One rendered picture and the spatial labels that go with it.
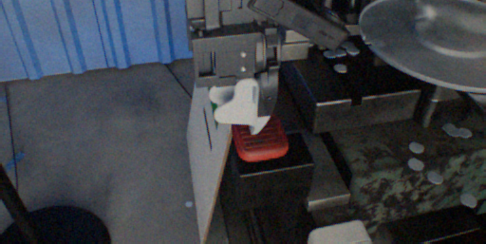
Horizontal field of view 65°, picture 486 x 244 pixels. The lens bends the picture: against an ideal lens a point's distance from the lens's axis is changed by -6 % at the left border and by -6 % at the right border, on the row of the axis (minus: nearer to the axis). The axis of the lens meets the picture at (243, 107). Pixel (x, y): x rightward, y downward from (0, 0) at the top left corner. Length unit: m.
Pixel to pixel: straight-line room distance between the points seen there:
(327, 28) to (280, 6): 0.06
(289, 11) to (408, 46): 0.28
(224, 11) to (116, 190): 1.13
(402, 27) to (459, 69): 0.13
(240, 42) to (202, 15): 0.05
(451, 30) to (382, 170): 0.24
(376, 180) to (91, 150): 1.20
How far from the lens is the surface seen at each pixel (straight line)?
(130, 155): 1.54
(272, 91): 0.39
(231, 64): 0.38
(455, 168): 0.70
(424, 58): 0.60
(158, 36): 1.90
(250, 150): 0.46
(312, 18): 0.38
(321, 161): 0.59
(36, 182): 1.57
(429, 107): 0.66
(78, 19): 1.90
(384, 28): 0.65
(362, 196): 0.63
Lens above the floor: 1.07
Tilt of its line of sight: 39 degrees down
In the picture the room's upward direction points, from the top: straight up
